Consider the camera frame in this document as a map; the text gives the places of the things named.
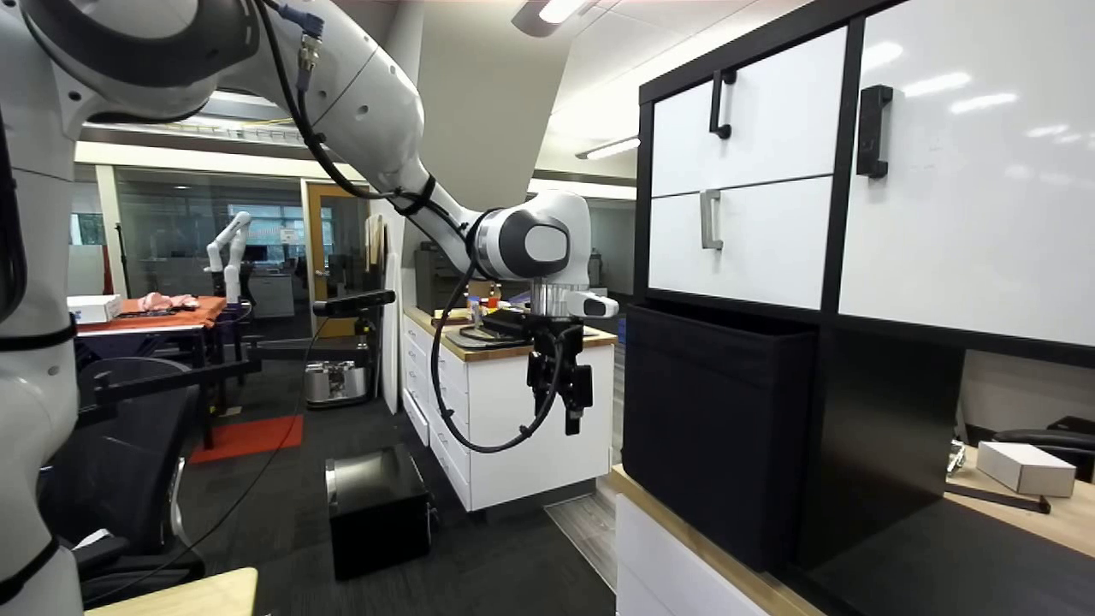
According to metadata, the black box on floor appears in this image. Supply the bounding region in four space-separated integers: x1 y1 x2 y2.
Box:
325 445 432 583

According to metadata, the white upper drawer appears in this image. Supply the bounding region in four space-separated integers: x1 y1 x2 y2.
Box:
650 32 845 194

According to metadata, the white cabinet door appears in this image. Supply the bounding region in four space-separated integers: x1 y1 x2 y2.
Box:
838 0 1095 344

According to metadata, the black cube shelf unit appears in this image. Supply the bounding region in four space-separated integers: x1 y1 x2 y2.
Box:
629 0 1095 575

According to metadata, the small white cardboard box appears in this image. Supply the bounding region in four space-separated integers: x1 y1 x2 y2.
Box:
979 441 1073 498

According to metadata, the white base cabinet wood top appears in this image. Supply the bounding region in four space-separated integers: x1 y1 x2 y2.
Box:
608 463 1095 616

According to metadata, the white box on table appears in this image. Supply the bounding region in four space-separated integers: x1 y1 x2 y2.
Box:
64 293 123 325

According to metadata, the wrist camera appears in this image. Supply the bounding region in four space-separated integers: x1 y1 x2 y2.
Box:
567 293 621 323

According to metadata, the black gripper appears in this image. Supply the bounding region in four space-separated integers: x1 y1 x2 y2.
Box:
526 323 593 437

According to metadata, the white island cabinet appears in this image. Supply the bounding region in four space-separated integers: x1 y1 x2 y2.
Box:
400 308 615 513

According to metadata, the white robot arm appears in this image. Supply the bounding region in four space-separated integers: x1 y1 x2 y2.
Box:
0 0 615 616

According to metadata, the black fabric storage box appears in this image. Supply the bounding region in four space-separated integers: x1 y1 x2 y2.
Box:
624 308 817 569

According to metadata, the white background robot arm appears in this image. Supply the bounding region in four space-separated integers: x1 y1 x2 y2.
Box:
207 213 251 306

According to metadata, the white lower drawer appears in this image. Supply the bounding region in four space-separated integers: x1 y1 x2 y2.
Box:
647 177 833 311

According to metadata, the red floor mat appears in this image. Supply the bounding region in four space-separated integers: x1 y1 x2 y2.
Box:
189 414 304 466

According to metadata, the white drawer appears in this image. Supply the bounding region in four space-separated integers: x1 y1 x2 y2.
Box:
650 32 845 194
647 177 833 311

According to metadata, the black office chair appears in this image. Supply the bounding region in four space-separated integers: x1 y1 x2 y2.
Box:
38 352 266 610

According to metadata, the red table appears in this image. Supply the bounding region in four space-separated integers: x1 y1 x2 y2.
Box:
75 293 257 423

